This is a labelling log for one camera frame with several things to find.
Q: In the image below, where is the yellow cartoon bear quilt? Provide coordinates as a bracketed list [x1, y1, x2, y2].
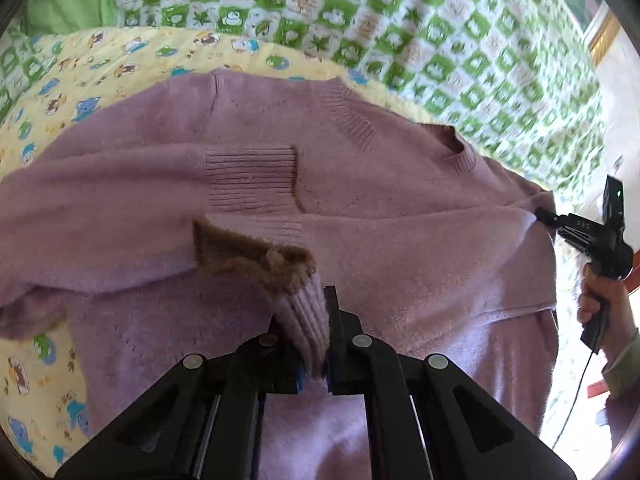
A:
[1, 27, 434, 477]

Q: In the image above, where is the right forearm sleeve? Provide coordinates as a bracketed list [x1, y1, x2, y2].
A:
[602, 330, 640, 399]

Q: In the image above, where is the purple knit sweater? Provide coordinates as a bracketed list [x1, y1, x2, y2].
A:
[1, 70, 558, 479]

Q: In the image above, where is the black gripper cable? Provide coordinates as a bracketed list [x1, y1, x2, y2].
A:
[550, 349, 598, 451]

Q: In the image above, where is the right hand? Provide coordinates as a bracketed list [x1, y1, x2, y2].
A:
[576, 263, 639, 357]

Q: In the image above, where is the green checkered blanket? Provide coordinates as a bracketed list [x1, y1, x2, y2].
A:
[1, 0, 604, 200]

